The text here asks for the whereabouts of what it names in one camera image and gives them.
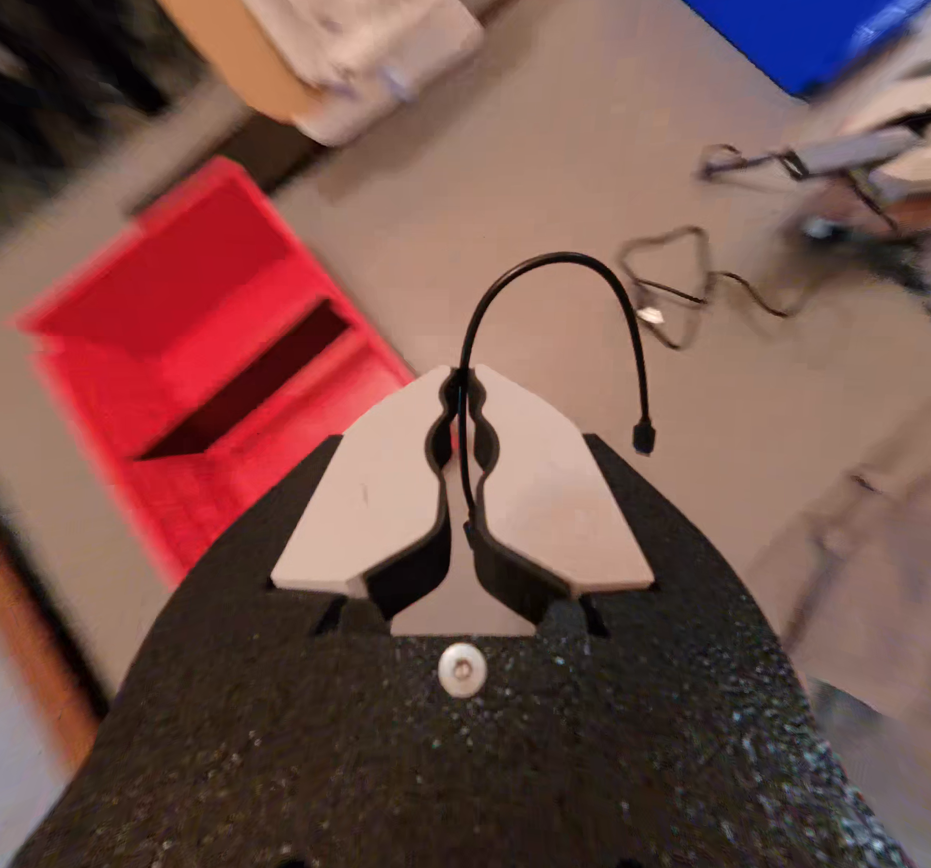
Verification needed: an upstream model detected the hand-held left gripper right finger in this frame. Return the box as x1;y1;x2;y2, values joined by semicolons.
465;365;656;626

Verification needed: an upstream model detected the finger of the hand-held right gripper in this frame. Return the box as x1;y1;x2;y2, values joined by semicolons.
815;71;931;138

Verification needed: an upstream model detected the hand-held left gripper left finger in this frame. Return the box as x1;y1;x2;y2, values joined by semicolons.
271;365;458;620

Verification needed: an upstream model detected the grey USB hub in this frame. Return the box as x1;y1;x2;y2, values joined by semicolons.
793;128;919;177

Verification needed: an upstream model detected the short black cable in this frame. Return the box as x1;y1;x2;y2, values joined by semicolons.
457;251;658;536

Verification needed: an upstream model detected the black hub cable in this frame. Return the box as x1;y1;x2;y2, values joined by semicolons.
698;144;810;184

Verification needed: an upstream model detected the blue plastic bin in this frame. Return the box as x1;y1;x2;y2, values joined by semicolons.
622;0;931;99

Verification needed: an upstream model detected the red plastic bin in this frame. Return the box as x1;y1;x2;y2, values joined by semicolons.
15;155;417;590

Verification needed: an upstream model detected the grey desk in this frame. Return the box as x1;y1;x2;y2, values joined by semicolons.
0;0;931;811

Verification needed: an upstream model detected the pale cloth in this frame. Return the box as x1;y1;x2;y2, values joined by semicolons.
749;402;931;720

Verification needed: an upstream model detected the cardboard box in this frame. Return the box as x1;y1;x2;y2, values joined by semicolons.
109;0;328;126

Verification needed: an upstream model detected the black cable with silver plug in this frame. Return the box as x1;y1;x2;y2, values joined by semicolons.
617;225;810;351

